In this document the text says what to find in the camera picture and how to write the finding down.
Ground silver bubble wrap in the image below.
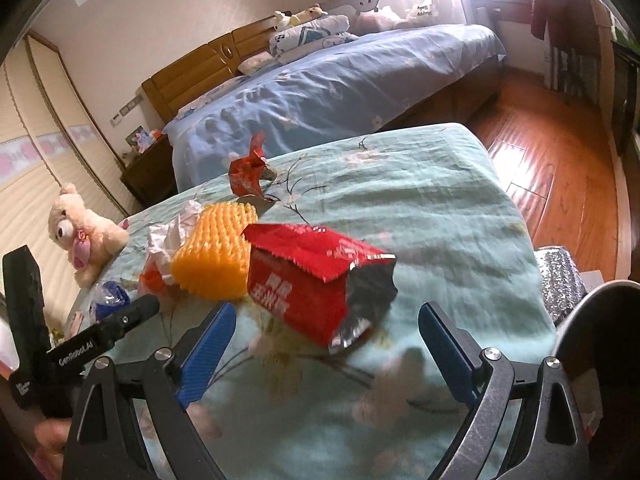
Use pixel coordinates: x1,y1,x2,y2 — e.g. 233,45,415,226
534,246,587,326

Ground blue bed cover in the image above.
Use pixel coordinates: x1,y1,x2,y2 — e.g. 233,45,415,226
164,24,506,192

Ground pink plush on bed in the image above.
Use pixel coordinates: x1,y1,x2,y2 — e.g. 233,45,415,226
350,6,413,36

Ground cream teddy bear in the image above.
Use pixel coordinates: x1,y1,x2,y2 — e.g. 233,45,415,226
48,183,129,289

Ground dark tv cabinet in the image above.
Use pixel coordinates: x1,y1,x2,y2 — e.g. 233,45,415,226
611,40,639,156

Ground black round trash bin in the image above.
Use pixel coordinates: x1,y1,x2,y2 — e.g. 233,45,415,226
553,280,639,479

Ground dark red hanging coat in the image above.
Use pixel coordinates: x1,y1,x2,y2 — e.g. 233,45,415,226
530,0,600,58

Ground yellow plush toy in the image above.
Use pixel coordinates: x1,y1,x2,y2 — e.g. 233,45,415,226
290,3,326,26

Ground person's left hand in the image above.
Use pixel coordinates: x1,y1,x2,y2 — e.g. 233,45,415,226
32,418,72,480

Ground blue white patterned pillow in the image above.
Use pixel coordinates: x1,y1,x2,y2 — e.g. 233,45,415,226
269,14,357,58

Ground small crumpled red wrapper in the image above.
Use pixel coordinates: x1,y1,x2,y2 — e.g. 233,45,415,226
228,131,278,200

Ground wooden nightstand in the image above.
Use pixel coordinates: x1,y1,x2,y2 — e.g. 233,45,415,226
120,136,177,207

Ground wooden headboard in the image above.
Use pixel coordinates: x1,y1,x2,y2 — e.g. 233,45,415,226
141,16,276,122

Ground orange foam fruit net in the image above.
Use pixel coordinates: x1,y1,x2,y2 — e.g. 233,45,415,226
171,202,258,301

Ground blue crumpled plastic wrapper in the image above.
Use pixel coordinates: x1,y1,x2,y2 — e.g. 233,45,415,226
89,281,130,323

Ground white plush toy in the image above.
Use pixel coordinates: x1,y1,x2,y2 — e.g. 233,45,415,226
273,11,291,32

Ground framed photo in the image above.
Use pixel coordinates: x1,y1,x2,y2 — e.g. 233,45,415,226
126,126,155,154

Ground white flat pillow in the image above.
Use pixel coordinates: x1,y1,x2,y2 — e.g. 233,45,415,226
238,51,280,77

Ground sliding wardrobe doors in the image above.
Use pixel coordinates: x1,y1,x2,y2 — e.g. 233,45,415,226
1,34,141,323

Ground mint floral bedsheet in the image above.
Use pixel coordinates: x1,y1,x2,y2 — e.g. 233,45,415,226
79,121,559,480

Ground red silver snack bag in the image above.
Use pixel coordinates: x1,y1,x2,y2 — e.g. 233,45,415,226
243,223,398,354

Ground pink white plastic bag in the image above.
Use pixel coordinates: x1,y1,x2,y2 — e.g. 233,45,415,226
138,200,204,297

